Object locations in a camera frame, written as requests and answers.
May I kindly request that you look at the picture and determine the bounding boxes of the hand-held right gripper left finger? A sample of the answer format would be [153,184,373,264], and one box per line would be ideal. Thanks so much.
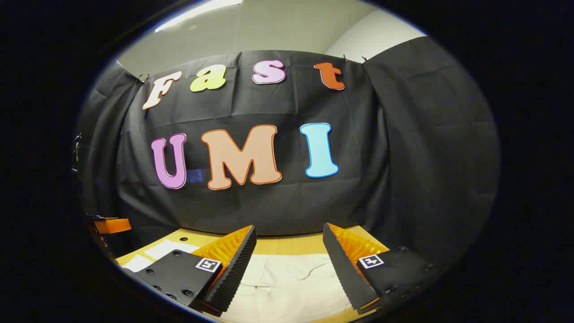
[134,225,257,314]

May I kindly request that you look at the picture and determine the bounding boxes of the white jeans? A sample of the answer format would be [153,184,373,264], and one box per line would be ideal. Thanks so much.
[120,239,355,323]

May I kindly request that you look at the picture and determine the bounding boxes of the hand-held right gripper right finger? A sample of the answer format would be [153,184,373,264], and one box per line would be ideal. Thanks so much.
[322,223,435,314]

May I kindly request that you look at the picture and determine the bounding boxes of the black backdrop cloth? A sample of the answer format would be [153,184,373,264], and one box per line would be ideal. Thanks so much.
[74,36,500,270]

